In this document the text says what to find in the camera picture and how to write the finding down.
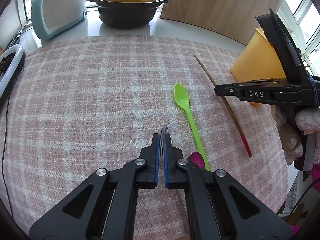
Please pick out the yellow plastic utensil bin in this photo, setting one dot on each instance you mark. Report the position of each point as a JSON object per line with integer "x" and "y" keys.
{"x": 258, "y": 60}

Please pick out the window frame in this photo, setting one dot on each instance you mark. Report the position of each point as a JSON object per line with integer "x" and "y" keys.
{"x": 301, "y": 19}

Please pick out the red-tipped wooden chopstick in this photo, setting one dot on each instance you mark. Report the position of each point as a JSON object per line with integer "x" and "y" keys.
{"x": 227, "y": 105}

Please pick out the white ring light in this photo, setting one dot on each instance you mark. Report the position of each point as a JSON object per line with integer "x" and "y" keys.
{"x": 12, "y": 62}

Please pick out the right hand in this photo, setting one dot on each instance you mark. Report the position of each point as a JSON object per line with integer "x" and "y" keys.
{"x": 307, "y": 120}

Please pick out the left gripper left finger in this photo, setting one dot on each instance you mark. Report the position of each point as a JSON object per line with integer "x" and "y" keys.
{"x": 143, "y": 171}

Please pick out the pink plaid tablecloth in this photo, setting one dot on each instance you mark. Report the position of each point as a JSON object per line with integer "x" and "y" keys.
{"x": 94, "y": 102}

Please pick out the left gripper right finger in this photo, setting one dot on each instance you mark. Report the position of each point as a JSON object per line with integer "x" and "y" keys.
{"x": 176, "y": 168}

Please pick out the pink plastic spoon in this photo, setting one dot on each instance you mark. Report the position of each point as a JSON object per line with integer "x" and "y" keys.
{"x": 197, "y": 159}

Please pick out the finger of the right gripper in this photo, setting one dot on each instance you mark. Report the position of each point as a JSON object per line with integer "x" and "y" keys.
{"x": 232, "y": 89}
{"x": 261, "y": 81}

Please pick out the black pot yellow lid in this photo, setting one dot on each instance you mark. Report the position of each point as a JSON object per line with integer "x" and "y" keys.
{"x": 127, "y": 14}

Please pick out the white teal electric cooker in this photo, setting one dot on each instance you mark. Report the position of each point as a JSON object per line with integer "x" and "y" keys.
{"x": 51, "y": 17}

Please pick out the large light wood board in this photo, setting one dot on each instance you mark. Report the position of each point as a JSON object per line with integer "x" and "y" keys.
{"x": 232, "y": 18}

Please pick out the green plastic spoon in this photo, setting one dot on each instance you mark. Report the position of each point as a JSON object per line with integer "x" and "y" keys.
{"x": 182, "y": 99}

